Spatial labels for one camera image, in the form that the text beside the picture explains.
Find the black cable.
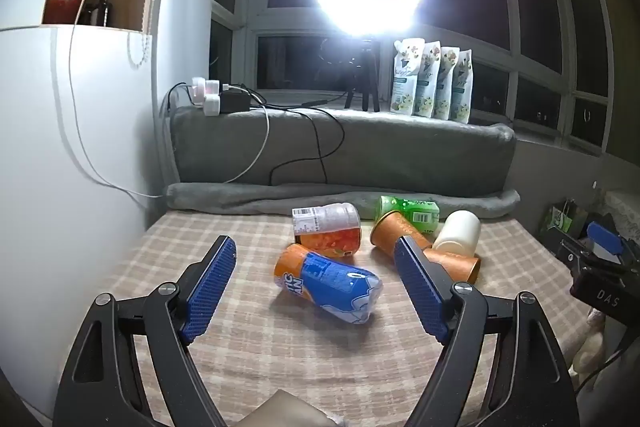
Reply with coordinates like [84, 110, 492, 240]
[250, 97, 347, 186]

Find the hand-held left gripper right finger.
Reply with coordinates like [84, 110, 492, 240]
[393, 236, 581, 427]

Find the orange and blue cup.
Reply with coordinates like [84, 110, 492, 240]
[272, 243, 384, 325]

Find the short white cable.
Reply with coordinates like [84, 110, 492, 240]
[223, 84, 272, 184]

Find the white floral refill pouch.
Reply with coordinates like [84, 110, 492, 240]
[415, 44, 443, 118]
[390, 38, 426, 116]
[449, 49, 475, 124]
[433, 47, 462, 121]

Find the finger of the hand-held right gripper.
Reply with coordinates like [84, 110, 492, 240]
[558, 221, 633, 277]

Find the orange patterned paper cup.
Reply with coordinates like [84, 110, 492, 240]
[370, 210, 434, 252]

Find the green can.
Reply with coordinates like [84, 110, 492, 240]
[375, 195, 441, 229]

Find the brown paper cup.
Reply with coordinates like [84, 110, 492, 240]
[422, 248, 482, 284]

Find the beige pillow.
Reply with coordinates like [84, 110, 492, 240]
[235, 388, 347, 427]

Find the plaid bed sheet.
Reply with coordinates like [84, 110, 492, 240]
[106, 207, 603, 427]

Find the green paper bag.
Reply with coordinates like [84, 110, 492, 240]
[541, 201, 577, 235]

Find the white bead chain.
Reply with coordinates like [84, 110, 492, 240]
[127, 32, 152, 68]

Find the rolled grey blanket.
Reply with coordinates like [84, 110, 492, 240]
[165, 182, 522, 221]

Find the grey cushion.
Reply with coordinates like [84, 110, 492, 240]
[169, 106, 517, 198]

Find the black tripod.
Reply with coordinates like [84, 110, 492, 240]
[344, 37, 382, 112]

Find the white cabinet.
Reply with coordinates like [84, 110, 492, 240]
[0, 0, 176, 408]

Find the orange fruit cup white lid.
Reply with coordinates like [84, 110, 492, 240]
[292, 203, 362, 258]

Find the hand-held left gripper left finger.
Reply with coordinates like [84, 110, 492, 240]
[52, 235, 238, 427]

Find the long white cable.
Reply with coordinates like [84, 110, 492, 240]
[67, 0, 165, 199]

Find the black power strip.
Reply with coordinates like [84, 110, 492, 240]
[219, 89, 252, 114]

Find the white cloth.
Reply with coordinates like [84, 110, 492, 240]
[571, 307, 608, 379]

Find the window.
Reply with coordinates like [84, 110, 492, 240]
[209, 0, 623, 158]

